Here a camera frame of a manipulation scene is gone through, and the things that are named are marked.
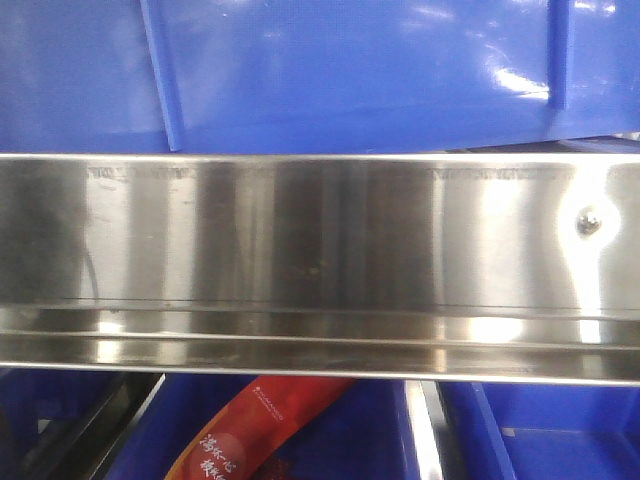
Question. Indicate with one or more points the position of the large blue plastic bin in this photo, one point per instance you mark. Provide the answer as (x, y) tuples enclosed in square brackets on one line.
[(314, 76)]

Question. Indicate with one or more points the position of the lower blue bin with packet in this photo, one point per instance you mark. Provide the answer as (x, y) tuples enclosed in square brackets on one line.
[(365, 434)]

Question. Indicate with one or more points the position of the lower right blue bin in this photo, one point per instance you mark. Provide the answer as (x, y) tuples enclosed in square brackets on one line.
[(529, 431)]

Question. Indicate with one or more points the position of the lower left blue bin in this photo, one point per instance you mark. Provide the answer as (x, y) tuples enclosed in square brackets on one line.
[(43, 412)]

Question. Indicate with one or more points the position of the red snack packet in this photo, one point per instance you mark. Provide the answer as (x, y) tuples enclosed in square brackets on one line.
[(254, 424)]

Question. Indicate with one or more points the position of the steel front shelf rail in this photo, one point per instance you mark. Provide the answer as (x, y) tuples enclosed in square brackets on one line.
[(498, 267)]

